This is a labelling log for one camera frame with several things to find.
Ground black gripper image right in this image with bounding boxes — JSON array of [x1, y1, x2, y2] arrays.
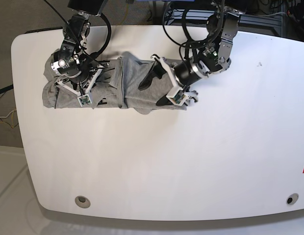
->
[[138, 61, 200, 107]]

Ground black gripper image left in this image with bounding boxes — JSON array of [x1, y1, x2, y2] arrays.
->
[[66, 68, 97, 88]]

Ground grey T-shirt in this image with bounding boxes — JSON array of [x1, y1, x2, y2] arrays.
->
[[41, 48, 189, 116]]

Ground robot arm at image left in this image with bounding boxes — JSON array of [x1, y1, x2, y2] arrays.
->
[[51, 0, 112, 91]]

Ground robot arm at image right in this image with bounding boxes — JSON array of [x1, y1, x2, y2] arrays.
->
[[138, 0, 248, 107]]

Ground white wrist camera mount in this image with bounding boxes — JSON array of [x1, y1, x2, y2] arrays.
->
[[50, 62, 113, 109], [151, 54, 199, 106]]

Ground black looped cable left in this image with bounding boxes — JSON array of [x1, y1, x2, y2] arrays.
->
[[88, 14, 112, 59]]

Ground black looped cable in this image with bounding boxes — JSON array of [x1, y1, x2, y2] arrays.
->
[[88, 14, 112, 59], [162, 0, 226, 64]]

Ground black looped cable right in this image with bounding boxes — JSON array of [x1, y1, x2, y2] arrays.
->
[[162, 0, 226, 64]]

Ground aluminium extrusion frame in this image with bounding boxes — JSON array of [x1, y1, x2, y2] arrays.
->
[[160, 8, 287, 38]]

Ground white and yellow floor cables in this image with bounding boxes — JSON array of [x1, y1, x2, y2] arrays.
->
[[0, 109, 18, 129]]

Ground beige table cable grommet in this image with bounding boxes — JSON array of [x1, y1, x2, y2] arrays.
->
[[75, 196, 91, 209]]

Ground grey table cable grommet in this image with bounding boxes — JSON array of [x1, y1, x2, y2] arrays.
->
[[286, 193, 299, 206]]

